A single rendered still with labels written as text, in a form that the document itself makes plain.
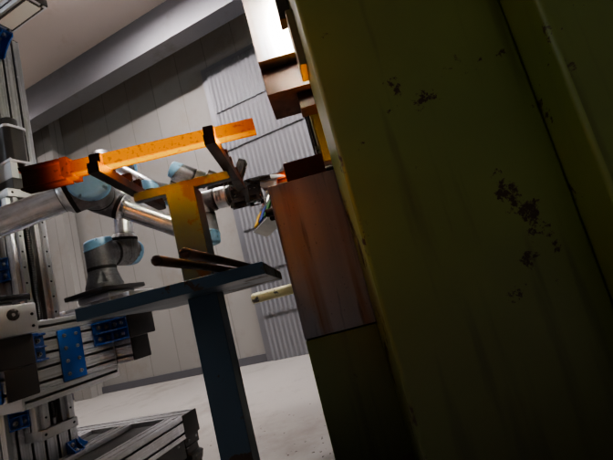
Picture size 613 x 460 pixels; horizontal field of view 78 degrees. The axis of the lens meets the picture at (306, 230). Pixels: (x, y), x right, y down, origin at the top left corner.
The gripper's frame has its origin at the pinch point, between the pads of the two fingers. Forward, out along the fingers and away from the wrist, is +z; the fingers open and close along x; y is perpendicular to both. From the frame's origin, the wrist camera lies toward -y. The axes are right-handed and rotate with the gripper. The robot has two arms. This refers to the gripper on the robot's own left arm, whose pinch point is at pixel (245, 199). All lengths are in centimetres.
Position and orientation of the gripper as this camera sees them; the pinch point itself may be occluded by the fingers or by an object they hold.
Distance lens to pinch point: 176.7
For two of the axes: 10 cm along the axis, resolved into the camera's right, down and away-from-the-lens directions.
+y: 2.3, -9.2, 3.2
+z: 9.2, 3.2, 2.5
